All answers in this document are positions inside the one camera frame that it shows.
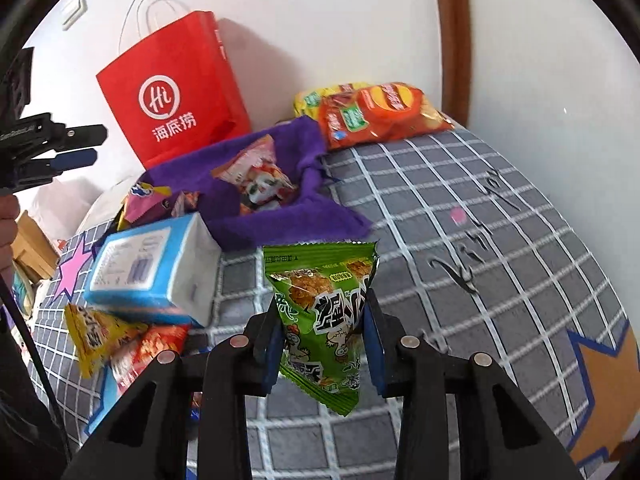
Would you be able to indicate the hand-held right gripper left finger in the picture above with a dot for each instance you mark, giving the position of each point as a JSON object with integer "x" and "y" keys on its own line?
{"x": 272, "y": 355}

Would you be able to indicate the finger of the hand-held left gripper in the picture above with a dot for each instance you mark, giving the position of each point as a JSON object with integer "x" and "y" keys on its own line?
{"x": 75, "y": 159}
{"x": 85, "y": 134}

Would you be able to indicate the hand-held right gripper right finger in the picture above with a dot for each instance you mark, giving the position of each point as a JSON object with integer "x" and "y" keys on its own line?
{"x": 375, "y": 355}

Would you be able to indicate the green snack packet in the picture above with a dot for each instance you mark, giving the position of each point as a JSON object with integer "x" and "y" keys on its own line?
{"x": 325, "y": 310}

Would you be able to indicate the pink and yellow snack packet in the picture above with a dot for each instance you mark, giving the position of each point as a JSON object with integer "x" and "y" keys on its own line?
{"x": 145, "y": 200}

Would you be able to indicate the red snack packet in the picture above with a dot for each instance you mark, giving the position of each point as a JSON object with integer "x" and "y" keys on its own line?
{"x": 150, "y": 350}

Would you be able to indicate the blue tissue box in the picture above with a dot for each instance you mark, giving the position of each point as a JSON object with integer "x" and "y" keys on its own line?
{"x": 145, "y": 260}

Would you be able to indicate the panda print snack packet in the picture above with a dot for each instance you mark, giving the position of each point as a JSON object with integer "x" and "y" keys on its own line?
{"x": 255, "y": 175}

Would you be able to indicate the purple fabric bin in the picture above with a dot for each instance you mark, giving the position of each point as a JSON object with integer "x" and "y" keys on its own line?
{"x": 300, "y": 150}

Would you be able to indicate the person's left hand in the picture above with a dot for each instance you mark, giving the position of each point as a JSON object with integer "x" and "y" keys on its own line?
{"x": 7, "y": 235}

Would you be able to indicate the white plastic bag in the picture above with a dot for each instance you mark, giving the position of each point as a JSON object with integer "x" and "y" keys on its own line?
{"x": 60, "y": 205}

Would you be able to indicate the light wooden furniture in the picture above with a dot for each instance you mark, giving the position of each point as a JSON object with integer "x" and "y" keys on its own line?
{"x": 30, "y": 245}

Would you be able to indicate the red paper bag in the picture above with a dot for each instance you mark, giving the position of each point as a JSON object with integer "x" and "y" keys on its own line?
{"x": 175, "y": 85}

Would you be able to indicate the grey checked bed sheet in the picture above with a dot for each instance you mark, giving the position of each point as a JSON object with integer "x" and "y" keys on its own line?
{"x": 500, "y": 260}

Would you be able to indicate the yellow chips bag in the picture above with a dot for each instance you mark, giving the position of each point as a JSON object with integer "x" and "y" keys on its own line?
{"x": 307, "y": 100}

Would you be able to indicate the orange chips bag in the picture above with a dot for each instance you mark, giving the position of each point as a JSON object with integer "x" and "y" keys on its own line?
{"x": 380, "y": 115}

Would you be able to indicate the white light switch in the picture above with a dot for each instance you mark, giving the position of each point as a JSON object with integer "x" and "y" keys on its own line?
{"x": 74, "y": 10}

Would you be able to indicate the brown wooden door frame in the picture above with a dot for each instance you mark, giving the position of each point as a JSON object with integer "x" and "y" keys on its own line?
{"x": 452, "y": 35}

